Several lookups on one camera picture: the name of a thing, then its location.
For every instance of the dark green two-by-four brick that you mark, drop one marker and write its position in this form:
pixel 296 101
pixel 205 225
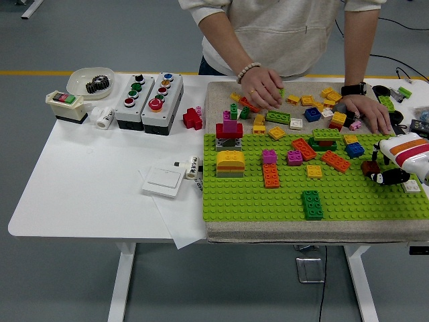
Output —
pixel 312 205

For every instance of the person's right hand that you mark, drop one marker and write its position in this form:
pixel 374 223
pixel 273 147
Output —
pixel 263 85

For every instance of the black button device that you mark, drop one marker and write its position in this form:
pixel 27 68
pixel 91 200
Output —
pixel 419 125

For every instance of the yellow sloped brick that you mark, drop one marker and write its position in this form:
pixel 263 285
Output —
pixel 259 119

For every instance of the yellow two-by-two plate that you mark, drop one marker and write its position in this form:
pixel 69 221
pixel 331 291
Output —
pixel 350 139
pixel 307 100
pixel 276 133
pixel 314 171

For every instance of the red brick under yellow brick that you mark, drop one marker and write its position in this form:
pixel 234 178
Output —
pixel 334 126

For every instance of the small red-brown brick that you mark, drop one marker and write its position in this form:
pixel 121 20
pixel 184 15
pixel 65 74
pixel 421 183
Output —
pixel 326 143

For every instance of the pink two-by-two brick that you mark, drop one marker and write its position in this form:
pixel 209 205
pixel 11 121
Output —
pixel 269 157

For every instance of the white paper sheet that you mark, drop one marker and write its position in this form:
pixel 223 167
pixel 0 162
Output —
pixel 181 221

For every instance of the lime two-by-four brick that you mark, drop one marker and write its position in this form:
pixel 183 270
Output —
pixel 326 134
pixel 281 93

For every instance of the red arch brick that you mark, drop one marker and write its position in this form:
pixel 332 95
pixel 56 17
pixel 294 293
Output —
pixel 219 131

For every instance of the small grey device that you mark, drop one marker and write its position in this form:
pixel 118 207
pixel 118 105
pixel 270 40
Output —
pixel 397 95

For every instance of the white wall switch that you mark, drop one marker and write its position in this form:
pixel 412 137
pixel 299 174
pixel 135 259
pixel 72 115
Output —
pixel 164 181

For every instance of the small white brick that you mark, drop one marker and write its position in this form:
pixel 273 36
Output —
pixel 326 113

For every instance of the dark green arch brick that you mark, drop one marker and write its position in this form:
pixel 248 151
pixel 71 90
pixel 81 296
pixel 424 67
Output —
pixel 314 146

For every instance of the grey-olive brick layer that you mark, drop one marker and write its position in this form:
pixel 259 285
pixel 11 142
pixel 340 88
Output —
pixel 230 174

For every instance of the white background table foot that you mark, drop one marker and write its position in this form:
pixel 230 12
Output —
pixel 31 8

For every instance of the orange two-by-four brick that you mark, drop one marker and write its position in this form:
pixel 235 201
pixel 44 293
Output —
pixel 244 102
pixel 335 161
pixel 303 149
pixel 271 176

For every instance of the person's right forearm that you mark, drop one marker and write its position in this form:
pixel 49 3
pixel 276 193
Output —
pixel 224 47

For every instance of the metal floor socket box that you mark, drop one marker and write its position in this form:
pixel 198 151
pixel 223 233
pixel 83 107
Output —
pixel 310 270

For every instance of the person's left hand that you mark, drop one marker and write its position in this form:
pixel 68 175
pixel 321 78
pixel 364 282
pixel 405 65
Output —
pixel 367 109

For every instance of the labelled white pipe fitting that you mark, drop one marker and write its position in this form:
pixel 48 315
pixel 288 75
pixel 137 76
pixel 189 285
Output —
pixel 192 166

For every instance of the brown two-by-two brick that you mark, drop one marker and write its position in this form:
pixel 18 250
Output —
pixel 368 166

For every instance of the narrow white brick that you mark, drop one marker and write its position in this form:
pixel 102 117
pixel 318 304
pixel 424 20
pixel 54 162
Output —
pixel 238 113

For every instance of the yellow printed brick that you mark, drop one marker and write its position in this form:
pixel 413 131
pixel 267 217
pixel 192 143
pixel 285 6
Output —
pixel 258 129

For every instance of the magenta two-by-two brick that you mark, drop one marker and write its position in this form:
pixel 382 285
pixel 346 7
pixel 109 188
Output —
pixel 294 158

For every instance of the small lime brick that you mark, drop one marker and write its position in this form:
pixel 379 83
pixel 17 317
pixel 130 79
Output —
pixel 405 92

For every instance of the black brick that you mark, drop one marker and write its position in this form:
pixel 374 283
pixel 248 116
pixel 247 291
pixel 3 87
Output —
pixel 349 120

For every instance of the black metal gear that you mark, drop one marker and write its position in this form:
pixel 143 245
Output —
pixel 97 85

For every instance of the yellow domed brick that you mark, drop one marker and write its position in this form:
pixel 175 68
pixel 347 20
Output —
pixel 230 157

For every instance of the grey-brown cushion mat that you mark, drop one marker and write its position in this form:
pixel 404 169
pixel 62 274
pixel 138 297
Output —
pixel 251 231

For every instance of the yellow two-by-two brick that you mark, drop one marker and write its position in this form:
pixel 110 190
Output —
pixel 338 117

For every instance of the person's left forearm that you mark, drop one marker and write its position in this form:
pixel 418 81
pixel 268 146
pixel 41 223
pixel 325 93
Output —
pixel 358 50

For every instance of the black table height controller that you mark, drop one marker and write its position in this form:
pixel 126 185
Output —
pixel 419 251

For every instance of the white two-by-two plate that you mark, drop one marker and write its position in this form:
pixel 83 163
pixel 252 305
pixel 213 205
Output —
pixel 411 186
pixel 296 123

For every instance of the plastic bag with blue parts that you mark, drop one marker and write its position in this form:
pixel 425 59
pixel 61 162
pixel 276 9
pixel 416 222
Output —
pixel 423 114

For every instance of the tall green narrow brick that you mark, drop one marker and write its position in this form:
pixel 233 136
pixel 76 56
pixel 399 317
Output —
pixel 233 110

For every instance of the black wrist watch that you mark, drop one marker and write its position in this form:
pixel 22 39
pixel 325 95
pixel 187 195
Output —
pixel 352 90

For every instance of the thin orange brick layer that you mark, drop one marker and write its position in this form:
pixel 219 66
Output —
pixel 230 167

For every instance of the blue two-by-two brick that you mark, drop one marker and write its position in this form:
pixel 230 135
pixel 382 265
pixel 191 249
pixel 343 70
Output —
pixel 354 150
pixel 312 114

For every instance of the small pink brick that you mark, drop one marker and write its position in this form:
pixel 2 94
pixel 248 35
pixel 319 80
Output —
pixel 199 110
pixel 356 125

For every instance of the small green brick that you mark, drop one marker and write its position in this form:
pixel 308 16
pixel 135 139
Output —
pixel 245 113

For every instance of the small yellow brick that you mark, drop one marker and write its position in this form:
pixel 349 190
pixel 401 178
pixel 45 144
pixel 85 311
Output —
pixel 329 103
pixel 334 97
pixel 235 96
pixel 318 106
pixel 292 100
pixel 327 92

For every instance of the lime two-by-four plate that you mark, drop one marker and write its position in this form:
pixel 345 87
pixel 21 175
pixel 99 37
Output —
pixel 278 117

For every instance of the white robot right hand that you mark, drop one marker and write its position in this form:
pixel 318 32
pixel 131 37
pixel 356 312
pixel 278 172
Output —
pixel 409 151

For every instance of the person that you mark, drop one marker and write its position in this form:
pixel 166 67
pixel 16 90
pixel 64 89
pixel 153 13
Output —
pixel 285 33

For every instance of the cream red-green switch box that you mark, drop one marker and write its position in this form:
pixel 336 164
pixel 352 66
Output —
pixel 67 107

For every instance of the tall pink brick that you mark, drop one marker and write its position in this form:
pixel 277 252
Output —
pixel 230 126

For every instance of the white plastic bowl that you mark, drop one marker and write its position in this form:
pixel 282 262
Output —
pixel 78 80

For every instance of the grey base brick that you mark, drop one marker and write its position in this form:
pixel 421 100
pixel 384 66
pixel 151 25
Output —
pixel 219 146

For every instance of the grey emergency-stop control box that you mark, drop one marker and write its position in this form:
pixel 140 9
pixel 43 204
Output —
pixel 157 119

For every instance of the green studded baseplate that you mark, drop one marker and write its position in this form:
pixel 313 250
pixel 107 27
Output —
pixel 234 201

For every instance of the grey rounded brick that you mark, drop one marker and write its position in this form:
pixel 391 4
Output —
pixel 339 108

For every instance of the white table leg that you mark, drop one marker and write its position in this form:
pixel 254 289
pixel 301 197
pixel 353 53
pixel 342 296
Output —
pixel 122 285
pixel 362 285

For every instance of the white printed label strip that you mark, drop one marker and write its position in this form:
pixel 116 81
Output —
pixel 198 186

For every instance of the red cross-shaped brick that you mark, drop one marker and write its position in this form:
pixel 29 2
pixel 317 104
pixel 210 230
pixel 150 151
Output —
pixel 191 119

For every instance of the grey four-button control box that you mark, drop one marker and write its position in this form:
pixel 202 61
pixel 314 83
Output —
pixel 129 114

